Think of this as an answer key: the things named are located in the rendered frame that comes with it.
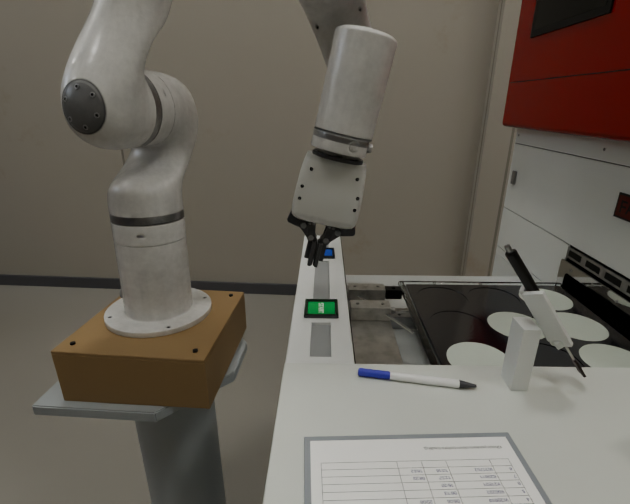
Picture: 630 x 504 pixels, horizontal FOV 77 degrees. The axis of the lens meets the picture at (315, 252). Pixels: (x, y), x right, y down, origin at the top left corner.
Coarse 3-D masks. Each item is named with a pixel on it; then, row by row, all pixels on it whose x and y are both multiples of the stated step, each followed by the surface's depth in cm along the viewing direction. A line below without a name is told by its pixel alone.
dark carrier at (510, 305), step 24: (408, 288) 87; (432, 288) 87; (456, 288) 87; (480, 288) 87; (504, 288) 87; (552, 288) 87; (432, 312) 77; (456, 312) 77; (480, 312) 77; (528, 312) 77; (576, 312) 77; (432, 336) 69; (456, 336) 69; (480, 336) 69; (504, 336) 69; (552, 360) 63; (576, 360) 63
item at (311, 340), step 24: (336, 240) 99; (312, 264) 85; (336, 264) 85; (312, 288) 74; (336, 288) 74; (312, 336) 59; (336, 336) 58; (288, 360) 53; (312, 360) 53; (336, 360) 53
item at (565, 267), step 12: (564, 264) 92; (576, 264) 89; (564, 276) 92; (576, 276) 87; (588, 276) 83; (564, 288) 93; (588, 288) 83; (600, 288) 80; (612, 288) 78; (612, 300) 76; (624, 300) 73; (624, 312) 73; (612, 324) 78; (624, 336) 74
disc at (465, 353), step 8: (456, 344) 67; (464, 344) 67; (472, 344) 67; (480, 344) 67; (448, 352) 65; (456, 352) 65; (464, 352) 65; (472, 352) 65; (480, 352) 65; (488, 352) 65; (496, 352) 65; (448, 360) 63; (456, 360) 63; (464, 360) 63; (472, 360) 63; (480, 360) 63; (488, 360) 63; (496, 360) 63
